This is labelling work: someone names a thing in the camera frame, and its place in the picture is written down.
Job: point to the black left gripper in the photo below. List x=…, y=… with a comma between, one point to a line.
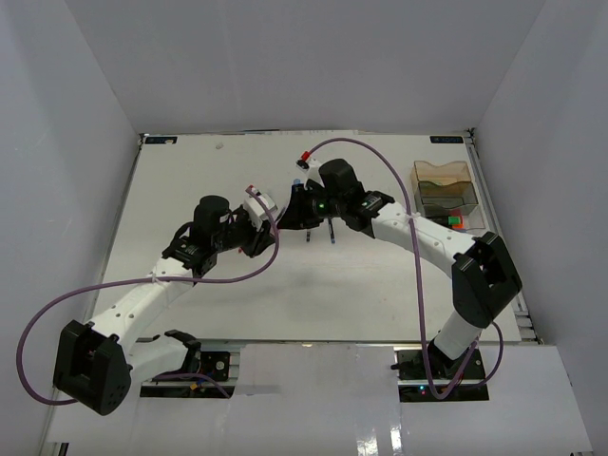
x=259, y=241

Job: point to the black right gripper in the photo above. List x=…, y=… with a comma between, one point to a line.
x=296, y=216

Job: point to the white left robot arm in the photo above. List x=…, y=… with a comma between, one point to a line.
x=98, y=361

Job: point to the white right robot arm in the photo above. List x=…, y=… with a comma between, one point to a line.
x=483, y=275

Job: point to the blue gel pen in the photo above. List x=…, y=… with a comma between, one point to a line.
x=332, y=231

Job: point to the transparent tiered organizer container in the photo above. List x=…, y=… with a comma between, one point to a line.
x=447, y=190

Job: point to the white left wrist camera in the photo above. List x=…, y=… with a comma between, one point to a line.
x=257, y=206

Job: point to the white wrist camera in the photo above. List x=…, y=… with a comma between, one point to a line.
x=312, y=172
x=257, y=206

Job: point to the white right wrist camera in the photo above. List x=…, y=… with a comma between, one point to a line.
x=312, y=172

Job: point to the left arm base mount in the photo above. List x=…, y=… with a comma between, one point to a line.
x=215, y=378

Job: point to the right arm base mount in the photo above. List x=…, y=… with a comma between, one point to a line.
x=413, y=383

